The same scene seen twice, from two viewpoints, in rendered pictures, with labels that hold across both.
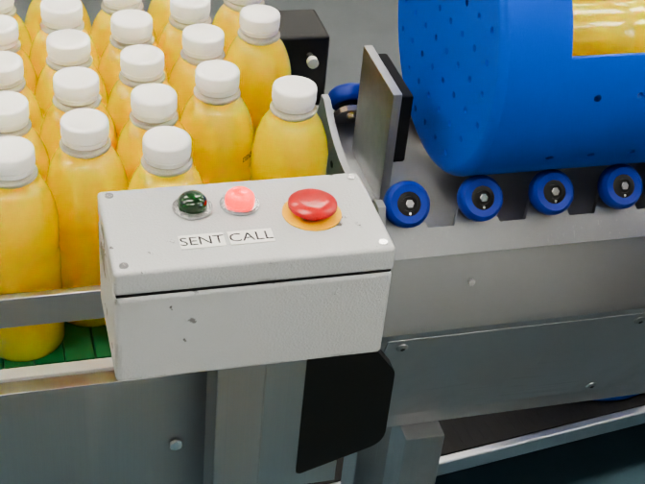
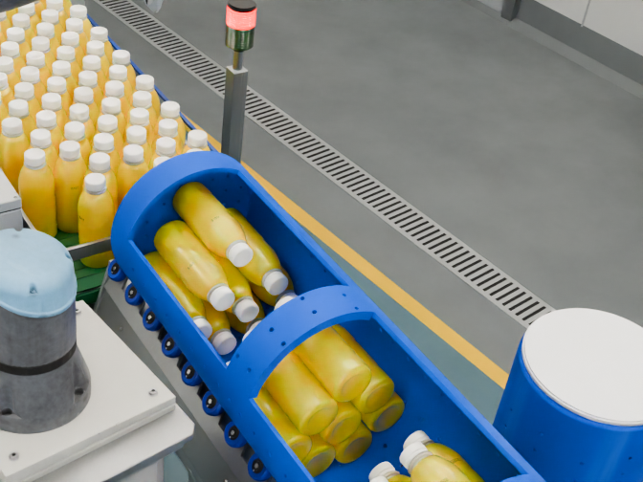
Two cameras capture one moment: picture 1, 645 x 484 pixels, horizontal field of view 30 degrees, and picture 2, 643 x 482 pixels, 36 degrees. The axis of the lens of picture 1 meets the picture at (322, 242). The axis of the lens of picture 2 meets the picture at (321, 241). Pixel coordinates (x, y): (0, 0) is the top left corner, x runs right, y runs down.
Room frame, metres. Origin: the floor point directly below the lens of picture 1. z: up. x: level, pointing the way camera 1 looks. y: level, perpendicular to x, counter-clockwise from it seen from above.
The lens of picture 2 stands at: (0.80, -1.54, 2.20)
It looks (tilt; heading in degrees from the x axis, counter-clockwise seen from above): 38 degrees down; 70
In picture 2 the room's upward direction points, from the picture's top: 8 degrees clockwise
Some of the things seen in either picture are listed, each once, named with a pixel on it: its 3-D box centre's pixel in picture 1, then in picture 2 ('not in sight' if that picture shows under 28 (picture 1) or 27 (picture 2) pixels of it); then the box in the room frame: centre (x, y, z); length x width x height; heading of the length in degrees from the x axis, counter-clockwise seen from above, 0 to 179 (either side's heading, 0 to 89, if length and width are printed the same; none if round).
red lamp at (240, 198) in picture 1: (240, 198); not in sight; (0.72, 0.06, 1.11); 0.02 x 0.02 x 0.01
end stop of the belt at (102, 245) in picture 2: not in sight; (149, 231); (1.02, 0.03, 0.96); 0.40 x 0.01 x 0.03; 18
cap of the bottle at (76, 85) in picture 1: (76, 85); (75, 129); (0.89, 0.22, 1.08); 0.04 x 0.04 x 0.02
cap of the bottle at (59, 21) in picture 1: (61, 12); (139, 116); (1.03, 0.27, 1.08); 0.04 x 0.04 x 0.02
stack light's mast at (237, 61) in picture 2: not in sight; (239, 35); (1.27, 0.43, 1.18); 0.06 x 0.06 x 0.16
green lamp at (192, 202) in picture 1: (192, 202); not in sight; (0.71, 0.10, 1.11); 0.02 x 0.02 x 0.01
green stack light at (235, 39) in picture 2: not in sight; (239, 33); (1.27, 0.43, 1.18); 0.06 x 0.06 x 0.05
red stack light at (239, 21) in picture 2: not in sight; (241, 15); (1.27, 0.43, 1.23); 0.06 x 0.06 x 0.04
